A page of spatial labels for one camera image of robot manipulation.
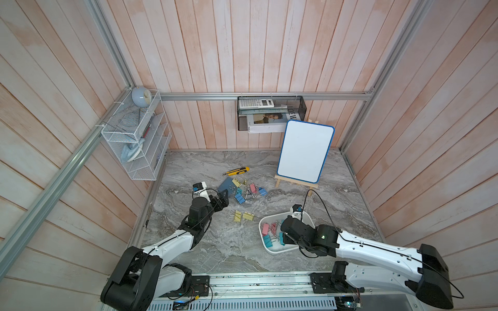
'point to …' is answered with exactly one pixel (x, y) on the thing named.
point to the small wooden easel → (305, 184)
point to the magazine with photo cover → (270, 123)
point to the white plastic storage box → (272, 236)
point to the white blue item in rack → (130, 151)
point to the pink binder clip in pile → (253, 188)
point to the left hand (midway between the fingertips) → (221, 194)
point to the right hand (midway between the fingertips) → (283, 230)
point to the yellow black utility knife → (237, 171)
